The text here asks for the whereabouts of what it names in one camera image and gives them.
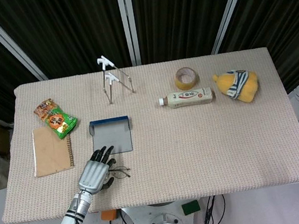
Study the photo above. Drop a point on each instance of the milk tea bottle white cap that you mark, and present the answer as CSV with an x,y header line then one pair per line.
x,y
190,97

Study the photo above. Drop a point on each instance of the beige woven tablecloth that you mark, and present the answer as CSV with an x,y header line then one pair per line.
x,y
187,154

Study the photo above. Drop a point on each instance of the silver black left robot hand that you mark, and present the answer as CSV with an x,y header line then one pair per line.
x,y
94,174

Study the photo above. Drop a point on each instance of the kraft spiral notebook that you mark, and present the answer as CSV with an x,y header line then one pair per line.
x,y
48,153

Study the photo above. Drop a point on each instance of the blue box with eyeglasses picture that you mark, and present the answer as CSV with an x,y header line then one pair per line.
x,y
113,136

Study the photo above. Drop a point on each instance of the thin wire-frame eyeglasses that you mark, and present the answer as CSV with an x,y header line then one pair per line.
x,y
123,173

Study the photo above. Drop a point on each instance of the yellow packing tape roll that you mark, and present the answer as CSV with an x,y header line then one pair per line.
x,y
180,85

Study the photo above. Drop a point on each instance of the green snack bag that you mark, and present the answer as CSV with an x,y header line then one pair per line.
x,y
60,124

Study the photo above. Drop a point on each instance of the yellow plush toy striped band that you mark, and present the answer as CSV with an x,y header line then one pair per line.
x,y
245,88

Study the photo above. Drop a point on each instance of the dark green rectangular block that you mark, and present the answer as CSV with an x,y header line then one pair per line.
x,y
191,207

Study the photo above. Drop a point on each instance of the orange brown snack bag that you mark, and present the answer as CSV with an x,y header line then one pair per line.
x,y
43,108

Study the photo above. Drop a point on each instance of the black pleated curtain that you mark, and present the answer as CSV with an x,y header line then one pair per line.
x,y
67,25

